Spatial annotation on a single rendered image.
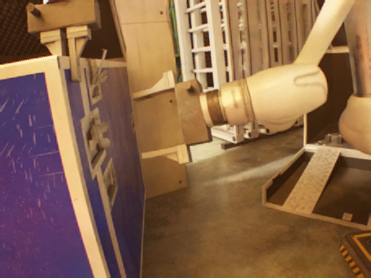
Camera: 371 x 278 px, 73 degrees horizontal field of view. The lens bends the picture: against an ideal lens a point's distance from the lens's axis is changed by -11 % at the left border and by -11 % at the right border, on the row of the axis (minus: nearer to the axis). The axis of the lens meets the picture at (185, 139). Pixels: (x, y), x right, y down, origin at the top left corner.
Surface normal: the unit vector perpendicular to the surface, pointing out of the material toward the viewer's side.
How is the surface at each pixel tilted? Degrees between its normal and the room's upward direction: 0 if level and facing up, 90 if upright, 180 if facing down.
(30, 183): 90
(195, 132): 69
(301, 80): 64
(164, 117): 90
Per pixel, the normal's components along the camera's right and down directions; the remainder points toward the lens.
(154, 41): 0.46, 0.19
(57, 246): 0.11, 0.25
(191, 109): -0.28, -0.07
